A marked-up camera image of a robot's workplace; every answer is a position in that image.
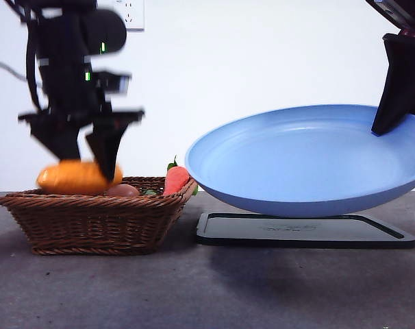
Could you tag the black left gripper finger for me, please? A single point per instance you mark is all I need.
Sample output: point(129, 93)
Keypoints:
point(57, 140)
point(106, 150)

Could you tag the orange corn cob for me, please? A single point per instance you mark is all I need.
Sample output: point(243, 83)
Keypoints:
point(70, 178)

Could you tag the blue round plate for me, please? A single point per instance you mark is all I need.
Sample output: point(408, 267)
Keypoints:
point(296, 164)

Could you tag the brown wicker basket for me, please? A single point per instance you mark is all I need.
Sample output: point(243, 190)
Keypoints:
point(91, 222)

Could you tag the brown egg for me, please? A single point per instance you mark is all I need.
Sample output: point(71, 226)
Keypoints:
point(123, 191)

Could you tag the green leafy vegetable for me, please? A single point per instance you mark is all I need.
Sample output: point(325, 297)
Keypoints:
point(149, 193)

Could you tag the orange carrot with green leaves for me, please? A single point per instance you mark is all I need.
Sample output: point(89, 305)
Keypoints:
point(175, 180)

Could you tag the black rectangular tray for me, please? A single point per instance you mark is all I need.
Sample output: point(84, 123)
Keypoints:
point(296, 233)

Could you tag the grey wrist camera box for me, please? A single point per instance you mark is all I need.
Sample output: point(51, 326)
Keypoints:
point(390, 10)
point(115, 82)

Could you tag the white wall socket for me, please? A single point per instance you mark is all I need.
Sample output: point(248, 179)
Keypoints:
point(134, 13)

